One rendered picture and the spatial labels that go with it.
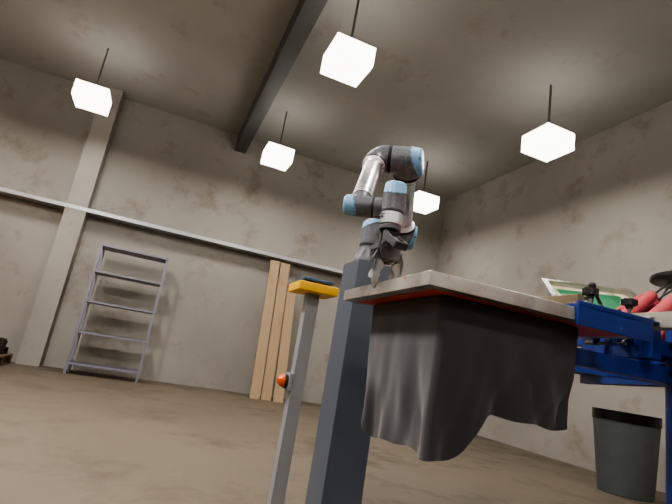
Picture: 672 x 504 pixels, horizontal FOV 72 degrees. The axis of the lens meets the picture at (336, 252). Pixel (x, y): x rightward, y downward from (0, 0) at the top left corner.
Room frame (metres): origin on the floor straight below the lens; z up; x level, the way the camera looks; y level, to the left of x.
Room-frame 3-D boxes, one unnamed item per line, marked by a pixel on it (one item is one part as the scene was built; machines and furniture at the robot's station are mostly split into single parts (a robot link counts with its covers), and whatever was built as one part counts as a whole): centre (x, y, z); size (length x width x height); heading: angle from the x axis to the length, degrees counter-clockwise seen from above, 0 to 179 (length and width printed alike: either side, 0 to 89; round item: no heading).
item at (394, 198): (1.44, -0.16, 1.28); 0.09 x 0.08 x 0.11; 169
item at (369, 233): (2.15, -0.17, 1.37); 0.13 x 0.12 x 0.14; 79
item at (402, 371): (1.45, -0.25, 0.74); 0.45 x 0.03 x 0.43; 19
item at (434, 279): (1.54, -0.52, 0.97); 0.79 x 0.58 x 0.04; 109
